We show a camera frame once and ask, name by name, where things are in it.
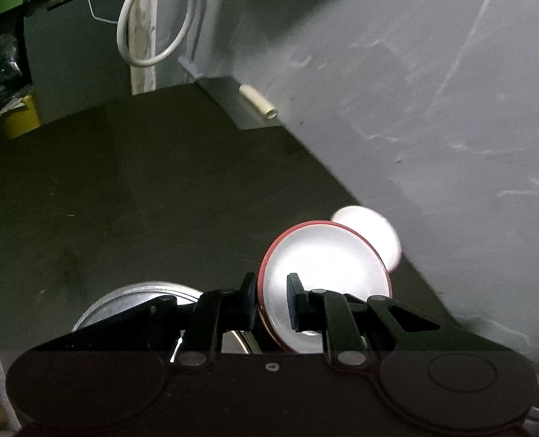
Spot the white charger cable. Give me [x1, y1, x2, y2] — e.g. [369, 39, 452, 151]
[86, 0, 121, 24]

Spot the white hose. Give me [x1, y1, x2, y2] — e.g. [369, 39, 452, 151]
[116, 0, 198, 68]

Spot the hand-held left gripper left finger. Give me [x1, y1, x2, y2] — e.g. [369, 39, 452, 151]
[33, 273, 257, 367]

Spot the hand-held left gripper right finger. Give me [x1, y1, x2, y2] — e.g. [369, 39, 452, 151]
[286, 273, 513, 369]

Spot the pale door frame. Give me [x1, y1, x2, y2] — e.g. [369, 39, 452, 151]
[130, 0, 157, 97]

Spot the flat metal blade pale handle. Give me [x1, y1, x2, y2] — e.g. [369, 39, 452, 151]
[177, 54, 278, 131]

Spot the stainless steel plate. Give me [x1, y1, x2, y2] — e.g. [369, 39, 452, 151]
[71, 279, 265, 357]

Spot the yellow bin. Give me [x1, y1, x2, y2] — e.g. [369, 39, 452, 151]
[0, 90, 41, 140]

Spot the grey cabinet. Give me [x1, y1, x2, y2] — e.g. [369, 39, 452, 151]
[23, 0, 134, 125]

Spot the black garbage bag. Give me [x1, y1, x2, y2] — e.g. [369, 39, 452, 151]
[0, 31, 34, 102]

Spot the white ceramic bowl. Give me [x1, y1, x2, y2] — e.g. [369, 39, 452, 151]
[258, 221, 393, 355]
[330, 206, 403, 269]

